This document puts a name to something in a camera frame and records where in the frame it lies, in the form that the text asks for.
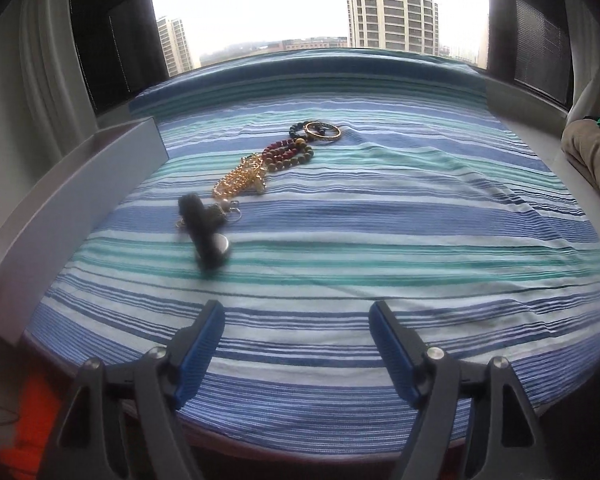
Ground gold chain necklace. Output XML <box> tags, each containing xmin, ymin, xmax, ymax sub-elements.
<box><xmin>212</xmin><ymin>152</ymin><xmax>272</xmax><ymax>200</ymax></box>

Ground dark window frame with blind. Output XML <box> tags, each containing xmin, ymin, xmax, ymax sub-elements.
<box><xmin>484</xmin><ymin>0</ymin><xmax>577</xmax><ymax>111</ymax></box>

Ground gold bangle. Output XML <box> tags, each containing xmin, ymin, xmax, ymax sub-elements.
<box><xmin>303</xmin><ymin>120</ymin><xmax>342</xmax><ymax>144</ymax></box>

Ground silver pearl earring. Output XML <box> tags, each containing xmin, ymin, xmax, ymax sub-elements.
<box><xmin>219</xmin><ymin>198</ymin><xmax>244</xmax><ymax>224</ymax></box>

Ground blue green striped bedsheet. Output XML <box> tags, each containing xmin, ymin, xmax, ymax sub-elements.
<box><xmin>22</xmin><ymin>50</ymin><xmax>600</xmax><ymax>456</ymax></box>

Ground pale apartment towers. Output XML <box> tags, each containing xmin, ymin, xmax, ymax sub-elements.
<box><xmin>155</xmin><ymin>15</ymin><xmax>201</xmax><ymax>79</ymax></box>

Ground red bead bracelet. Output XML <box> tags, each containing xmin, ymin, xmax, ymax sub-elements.
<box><xmin>261</xmin><ymin>139</ymin><xmax>302</xmax><ymax>162</ymax></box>

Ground grey curtain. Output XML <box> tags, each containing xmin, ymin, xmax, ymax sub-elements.
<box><xmin>0</xmin><ymin>0</ymin><xmax>102</xmax><ymax>203</ymax></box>

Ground orange cloth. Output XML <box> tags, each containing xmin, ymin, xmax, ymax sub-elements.
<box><xmin>0</xmin><ymin>374</ymin><xmax>83</xmax><ymax>480</ymax></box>

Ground black object with silver disc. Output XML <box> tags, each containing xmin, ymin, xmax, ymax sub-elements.
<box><xmin>176</xmin><ymin>193</ymin><xmax>232</xmax><ymax>272</ymax></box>

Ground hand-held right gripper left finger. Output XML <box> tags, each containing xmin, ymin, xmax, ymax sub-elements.
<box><xmin>42</xmin><ymin>300</ymin><xmax>226</xmax><ymax>480</ymax></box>

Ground tall apartment tower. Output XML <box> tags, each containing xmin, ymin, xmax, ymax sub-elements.
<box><xmin>346</xmin><ymin>0</ymin><xmax>439</xmax><ymax>57</ymax></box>

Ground grey box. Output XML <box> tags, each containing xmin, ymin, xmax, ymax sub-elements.
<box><xmin>0</xmin><ymin>116</ymin><xmax>170</xmax><ymax>347</ymax></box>

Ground dark curtain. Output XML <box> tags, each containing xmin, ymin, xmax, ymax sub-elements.
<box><xmin>69</xmin><ymin>0</ymin><xmax>202</xmax><ymax>117</ymax></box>

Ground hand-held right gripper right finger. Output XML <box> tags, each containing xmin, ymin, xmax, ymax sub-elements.
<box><xmin>368</xmin><ymin>301</ymin><xmax>556</xmax><ymax>480</ymax></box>

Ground olive brown bead bracelet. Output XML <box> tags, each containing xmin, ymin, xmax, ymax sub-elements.
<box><xmin>265</xmin><ymin>144</ymin><xmax>314</xmax><ymax>174</ymax></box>

